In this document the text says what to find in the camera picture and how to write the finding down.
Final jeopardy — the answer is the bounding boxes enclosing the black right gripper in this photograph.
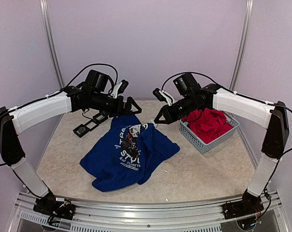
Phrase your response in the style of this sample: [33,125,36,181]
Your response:
[154,94,196,124]

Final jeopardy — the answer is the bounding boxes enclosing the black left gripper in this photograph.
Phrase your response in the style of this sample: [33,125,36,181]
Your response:
[90,92,142,118]

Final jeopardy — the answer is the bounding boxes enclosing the blue printed t-shirt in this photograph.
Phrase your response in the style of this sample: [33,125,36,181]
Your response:
[80,115,180,192]

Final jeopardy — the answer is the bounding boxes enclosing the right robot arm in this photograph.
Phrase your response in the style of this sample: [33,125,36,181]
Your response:
[153,72,289,215]

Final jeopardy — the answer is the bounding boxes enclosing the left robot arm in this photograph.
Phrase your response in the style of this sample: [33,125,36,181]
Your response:
[0,70,142,215]

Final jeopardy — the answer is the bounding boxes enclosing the red garment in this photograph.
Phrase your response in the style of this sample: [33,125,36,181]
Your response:
[181,109,233,144]

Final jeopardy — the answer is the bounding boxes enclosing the light blue perforated basket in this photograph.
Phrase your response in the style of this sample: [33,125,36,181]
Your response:
[179,113,240,154]

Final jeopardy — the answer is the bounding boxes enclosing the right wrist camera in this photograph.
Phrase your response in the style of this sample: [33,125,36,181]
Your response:
[153,88,176,106]

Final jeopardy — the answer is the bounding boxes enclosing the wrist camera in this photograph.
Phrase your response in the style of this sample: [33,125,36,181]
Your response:
[111,80,129,99]
[153,88,176,106]

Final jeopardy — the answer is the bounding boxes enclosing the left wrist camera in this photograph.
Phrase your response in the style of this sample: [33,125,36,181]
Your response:
[111,80,129,99]

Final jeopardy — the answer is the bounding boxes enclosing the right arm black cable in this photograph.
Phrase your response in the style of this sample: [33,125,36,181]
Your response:
[161,72,292,155]

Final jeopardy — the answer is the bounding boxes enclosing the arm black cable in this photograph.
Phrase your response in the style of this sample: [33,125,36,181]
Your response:
[161,72,292,155]
[0,63,119,167]

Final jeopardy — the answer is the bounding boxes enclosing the aluminium front rail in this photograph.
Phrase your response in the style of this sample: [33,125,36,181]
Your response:
[8,192,290,232]

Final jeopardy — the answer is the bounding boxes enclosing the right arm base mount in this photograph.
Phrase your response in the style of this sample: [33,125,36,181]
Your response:
[222,190,264,219]

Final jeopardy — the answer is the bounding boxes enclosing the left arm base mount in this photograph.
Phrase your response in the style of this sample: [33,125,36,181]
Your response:
[33,196,76,220]

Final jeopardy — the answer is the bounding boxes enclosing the left aluminium corner post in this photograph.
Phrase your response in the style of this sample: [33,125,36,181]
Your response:
[39,0,65,89]

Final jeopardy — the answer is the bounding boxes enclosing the aluminium corner post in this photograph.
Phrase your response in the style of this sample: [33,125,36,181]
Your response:
[39,0,65,89]
[229,0,254,91]

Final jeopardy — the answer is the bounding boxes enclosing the right aluminium corner post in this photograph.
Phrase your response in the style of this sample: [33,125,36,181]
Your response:
[229,0,254,91]

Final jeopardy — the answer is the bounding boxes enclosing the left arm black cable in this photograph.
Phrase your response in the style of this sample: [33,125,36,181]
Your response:
[0,63,119,167]

